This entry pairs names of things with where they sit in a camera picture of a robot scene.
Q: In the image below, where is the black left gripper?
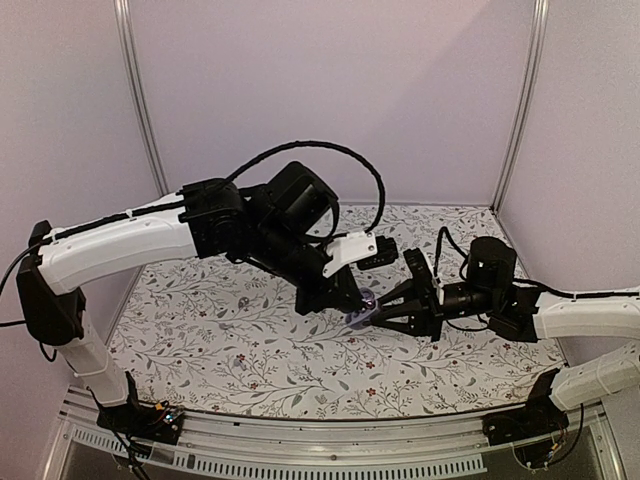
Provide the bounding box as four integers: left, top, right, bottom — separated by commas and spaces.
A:
251, 219, 367, 319

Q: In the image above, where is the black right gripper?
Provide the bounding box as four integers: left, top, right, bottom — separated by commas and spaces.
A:
368, 278, 499, 344

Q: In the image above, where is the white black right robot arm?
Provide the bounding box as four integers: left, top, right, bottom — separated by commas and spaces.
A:
362, 236, 639, 445

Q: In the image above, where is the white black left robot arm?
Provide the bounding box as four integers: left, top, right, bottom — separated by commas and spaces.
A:
4, 165, 385, 438

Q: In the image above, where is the floral patterned table mat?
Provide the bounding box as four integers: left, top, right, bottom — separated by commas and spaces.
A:
107, 203, 564, 420

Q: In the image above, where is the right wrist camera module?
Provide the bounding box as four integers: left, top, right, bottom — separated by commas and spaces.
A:
403, 248, 443, 302

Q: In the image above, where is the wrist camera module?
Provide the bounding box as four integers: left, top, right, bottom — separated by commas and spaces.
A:
403, 248, 443, 302
323, 231, 399, 278

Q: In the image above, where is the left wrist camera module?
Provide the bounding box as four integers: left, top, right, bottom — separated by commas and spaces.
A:
323, 231, 399, 278

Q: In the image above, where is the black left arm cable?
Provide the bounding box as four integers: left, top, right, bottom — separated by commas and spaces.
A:
227, 139, 389, 239

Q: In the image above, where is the aluminium front rail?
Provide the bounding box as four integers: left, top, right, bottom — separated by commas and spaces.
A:
45, 384, 629, 479

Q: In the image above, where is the right aluminium frame post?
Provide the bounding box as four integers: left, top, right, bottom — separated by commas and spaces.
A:
490, 0, 549, 217

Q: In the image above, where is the aluminium frame post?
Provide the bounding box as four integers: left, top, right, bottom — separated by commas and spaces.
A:
113, 0, 170, 197
490, 0, 549, 217

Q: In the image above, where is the left aluminium frame post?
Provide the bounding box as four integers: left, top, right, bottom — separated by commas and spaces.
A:
113, 0, 170, 197

